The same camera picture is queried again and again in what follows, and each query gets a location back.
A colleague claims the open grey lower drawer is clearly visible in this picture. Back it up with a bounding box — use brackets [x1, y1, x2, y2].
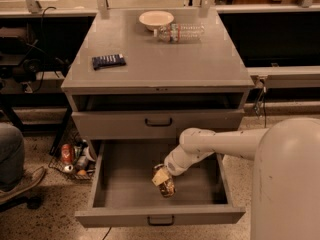
[75, 141, 245, 228]

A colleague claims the red soda can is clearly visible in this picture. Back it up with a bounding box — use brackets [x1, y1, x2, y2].
[61, 144, 74, 165]

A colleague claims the white ceramic bowl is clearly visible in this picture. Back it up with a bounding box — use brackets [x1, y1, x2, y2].
[139, 11, 174, 31]

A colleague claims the dark blue snack bar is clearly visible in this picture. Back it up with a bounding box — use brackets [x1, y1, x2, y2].
[92, 54, 126, 70]

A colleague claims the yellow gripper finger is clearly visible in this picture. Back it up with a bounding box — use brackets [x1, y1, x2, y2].
[152, 167, 169, 186]

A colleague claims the grey shoe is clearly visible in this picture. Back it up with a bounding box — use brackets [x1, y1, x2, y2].
[0, 166, 46, 204]

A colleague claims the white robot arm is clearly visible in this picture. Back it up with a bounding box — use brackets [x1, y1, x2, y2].
[152, 118, 320, 240]

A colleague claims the grey metal drawer cabinet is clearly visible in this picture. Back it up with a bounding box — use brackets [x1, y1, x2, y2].
[62, 8, 253, 154]

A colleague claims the orange patterned drink can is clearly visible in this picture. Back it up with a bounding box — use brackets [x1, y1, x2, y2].
[153, 164, 175, 198]

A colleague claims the person's leg in jeans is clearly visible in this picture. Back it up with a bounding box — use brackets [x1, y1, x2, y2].
[0, 123, 25, 192]

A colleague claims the clear plastic water bottle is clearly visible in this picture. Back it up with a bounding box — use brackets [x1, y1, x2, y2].
[154, 23, 205, 43]

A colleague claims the black wire basket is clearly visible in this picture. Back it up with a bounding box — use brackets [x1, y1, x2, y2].
[48, 130, 96, 181]

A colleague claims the black power cable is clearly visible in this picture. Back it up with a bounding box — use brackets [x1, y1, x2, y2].
[259, 78, 268, 120]

